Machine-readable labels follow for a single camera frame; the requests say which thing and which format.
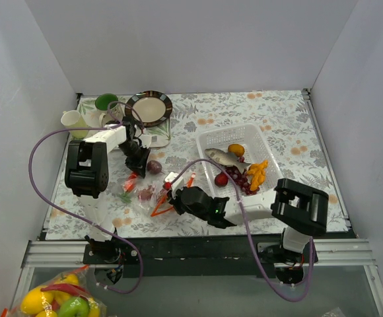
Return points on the aluminium frame rail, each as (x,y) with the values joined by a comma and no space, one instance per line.
(71,253)

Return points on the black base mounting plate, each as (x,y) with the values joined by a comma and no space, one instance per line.
(176,267)

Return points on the floral table mat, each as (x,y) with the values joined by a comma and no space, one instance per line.
(284,120)

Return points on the fake pink grape bunch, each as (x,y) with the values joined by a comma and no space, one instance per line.
(146,193)

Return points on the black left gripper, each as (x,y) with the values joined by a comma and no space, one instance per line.
(138,162)

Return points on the fake orange carrot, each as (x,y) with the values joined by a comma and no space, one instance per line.
(128,188)

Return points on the floral serving tray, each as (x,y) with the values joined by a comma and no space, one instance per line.
(161,133)

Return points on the fake red apple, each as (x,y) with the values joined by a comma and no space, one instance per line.
(221,180)

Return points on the dark striped rim plate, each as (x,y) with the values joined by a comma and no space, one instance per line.
(153,107)

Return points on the clear zip top bag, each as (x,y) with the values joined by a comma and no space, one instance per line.
(158,204)

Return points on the bag of fake fruit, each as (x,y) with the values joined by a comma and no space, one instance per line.
(64,295)

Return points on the white plastic basket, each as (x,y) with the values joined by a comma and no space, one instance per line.
(256,151)

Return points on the clear plastic wrapper corner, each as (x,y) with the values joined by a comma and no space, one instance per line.
(335,312)

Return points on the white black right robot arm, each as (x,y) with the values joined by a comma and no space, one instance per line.
(302,208)

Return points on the green inside cat mug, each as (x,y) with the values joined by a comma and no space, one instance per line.
(108,108)

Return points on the fake brown kiwi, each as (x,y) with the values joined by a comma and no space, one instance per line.
(236,149)

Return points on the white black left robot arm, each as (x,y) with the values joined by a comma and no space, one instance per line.
(87,174)

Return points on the fake red grapes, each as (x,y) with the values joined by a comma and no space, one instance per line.
(241,180)

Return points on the fake orange segments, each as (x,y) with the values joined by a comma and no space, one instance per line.
(258,174)

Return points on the pale yellow cup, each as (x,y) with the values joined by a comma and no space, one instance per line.
(73,119)

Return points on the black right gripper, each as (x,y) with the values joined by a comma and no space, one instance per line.
(175,201)

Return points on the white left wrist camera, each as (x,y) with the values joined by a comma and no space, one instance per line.
(146,140)

